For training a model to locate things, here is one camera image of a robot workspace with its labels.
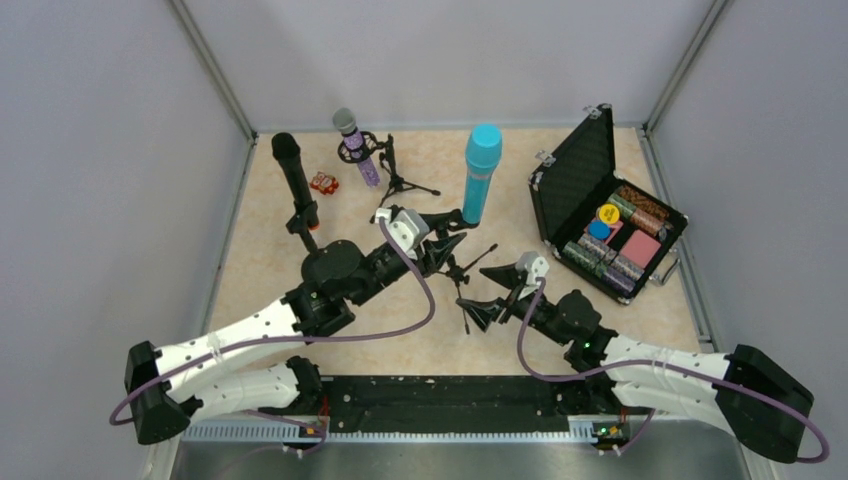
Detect pink card box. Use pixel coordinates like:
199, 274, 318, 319
619, 230, 661, 268

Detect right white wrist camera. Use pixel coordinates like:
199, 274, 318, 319
515, 252, 550, 300

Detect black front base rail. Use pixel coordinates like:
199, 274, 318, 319
322, 375, 597, 434

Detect blue round chip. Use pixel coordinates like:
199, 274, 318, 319
587, 221, 612, 241

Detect black microphone orange end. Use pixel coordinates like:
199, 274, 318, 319
271, 132, 319, 230

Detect teal microphone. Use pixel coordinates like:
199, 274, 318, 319
462, 124, 503, 224

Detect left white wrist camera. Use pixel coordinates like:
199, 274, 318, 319
375, 207, 431, 260

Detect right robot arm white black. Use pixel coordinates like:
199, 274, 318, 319
457, 264, 814, 464

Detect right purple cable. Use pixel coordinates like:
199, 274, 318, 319
515, 278, 831, 464

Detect shock mount tripod stand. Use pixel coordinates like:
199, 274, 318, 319
337, 131, 442, 208

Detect poker chip rolls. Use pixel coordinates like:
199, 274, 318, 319
559, 185, 678, 305

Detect round base microphone stand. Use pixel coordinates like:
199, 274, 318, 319
286, 200, 324, 259

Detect yellow round chip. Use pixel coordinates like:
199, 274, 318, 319
597, 203, 621, 225

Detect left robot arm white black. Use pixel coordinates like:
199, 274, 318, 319
109, 206, 472, 445

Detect black foam lined case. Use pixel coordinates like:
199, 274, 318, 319
528, 103, 689, 302

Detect red owl toy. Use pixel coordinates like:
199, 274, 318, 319
309, 171, 340, 195

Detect small black tripod stand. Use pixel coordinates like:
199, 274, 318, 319
423, 209, 499, 336

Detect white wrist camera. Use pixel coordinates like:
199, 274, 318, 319
515, 252, 550, 300
375, 207, 431, 260

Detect purple glitter microphone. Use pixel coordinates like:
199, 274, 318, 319
332, 107, 380, 188

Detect purple cable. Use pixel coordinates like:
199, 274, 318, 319
109, 215, 437, 458
515, 278, 831, 464

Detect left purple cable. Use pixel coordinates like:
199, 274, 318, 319
109, 215, 437, 458

